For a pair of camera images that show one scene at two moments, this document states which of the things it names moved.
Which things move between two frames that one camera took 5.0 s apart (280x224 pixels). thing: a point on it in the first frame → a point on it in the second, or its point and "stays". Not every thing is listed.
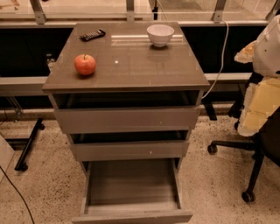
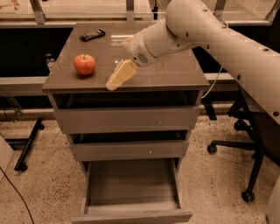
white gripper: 268,53 → 136,49
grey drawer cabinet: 129,94 stays
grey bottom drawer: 133,192 stays
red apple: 85,64 stays
